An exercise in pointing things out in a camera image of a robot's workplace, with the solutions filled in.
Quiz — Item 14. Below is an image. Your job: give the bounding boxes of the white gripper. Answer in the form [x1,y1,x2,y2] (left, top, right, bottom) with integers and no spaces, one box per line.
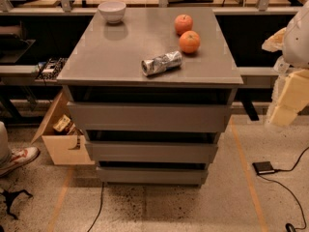
[269,56,309,127]

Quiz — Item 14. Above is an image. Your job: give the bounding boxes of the grey drawer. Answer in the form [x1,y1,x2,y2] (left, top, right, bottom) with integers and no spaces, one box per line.
[68,101,231,132]
[96,167,208,186]
[85,141,217,163]

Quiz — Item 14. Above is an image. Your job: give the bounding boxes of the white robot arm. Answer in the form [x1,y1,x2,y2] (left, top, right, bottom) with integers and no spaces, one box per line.
[262,1,309,131]

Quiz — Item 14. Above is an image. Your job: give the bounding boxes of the grey drawer cabinet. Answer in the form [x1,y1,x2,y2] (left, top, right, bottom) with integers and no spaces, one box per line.
[56,6,244,188]

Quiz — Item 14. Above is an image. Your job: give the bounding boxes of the grey bottom drawer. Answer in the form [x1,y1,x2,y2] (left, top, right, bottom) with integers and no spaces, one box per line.
[96,167,208,186]

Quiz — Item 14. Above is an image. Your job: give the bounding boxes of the grey top drawer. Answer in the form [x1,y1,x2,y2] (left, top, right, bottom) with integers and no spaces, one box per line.
[68,101,231,132]

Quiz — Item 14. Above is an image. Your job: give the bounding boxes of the black foot pedal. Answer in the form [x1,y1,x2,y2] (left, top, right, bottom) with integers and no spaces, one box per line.
[252,161,275,175]

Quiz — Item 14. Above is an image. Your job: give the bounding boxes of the orange fruit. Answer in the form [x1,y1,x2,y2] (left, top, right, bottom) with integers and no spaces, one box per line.
[179,31,201,53]

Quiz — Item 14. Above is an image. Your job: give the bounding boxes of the crushed silver can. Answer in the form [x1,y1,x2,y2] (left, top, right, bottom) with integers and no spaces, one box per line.
[141,51,183,76]

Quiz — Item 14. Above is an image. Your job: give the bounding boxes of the red apple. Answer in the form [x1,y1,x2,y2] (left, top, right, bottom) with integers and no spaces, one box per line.
[174,14,193,35]

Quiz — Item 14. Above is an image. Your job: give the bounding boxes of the white ceramic bowl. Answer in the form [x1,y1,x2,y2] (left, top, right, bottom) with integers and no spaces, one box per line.
[98,1,126,23]

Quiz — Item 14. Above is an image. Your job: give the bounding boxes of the cardboard box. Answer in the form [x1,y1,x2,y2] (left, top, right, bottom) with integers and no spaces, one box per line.
[31,91,94,165]

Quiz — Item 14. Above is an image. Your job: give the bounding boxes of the snack bag in box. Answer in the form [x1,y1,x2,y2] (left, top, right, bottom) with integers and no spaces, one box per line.
[53,114,71,132]

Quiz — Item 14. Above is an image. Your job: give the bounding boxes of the black white patterned notebook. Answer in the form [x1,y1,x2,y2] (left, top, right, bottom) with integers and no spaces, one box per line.
[37,57,67,80]

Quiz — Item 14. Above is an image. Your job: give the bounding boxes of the white red sneaker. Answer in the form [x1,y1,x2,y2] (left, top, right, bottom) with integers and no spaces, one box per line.
[0,147,40,177]

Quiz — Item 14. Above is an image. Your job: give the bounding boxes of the black chair base leg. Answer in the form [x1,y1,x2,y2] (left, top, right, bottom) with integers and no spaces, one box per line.
[0,188,32,219]

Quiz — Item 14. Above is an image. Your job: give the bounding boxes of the black pedal cable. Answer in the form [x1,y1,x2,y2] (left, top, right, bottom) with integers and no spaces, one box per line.
[258,146,309,232]

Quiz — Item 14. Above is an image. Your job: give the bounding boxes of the black floor cable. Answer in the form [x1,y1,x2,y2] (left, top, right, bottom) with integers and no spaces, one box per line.
[86,181,105,232]

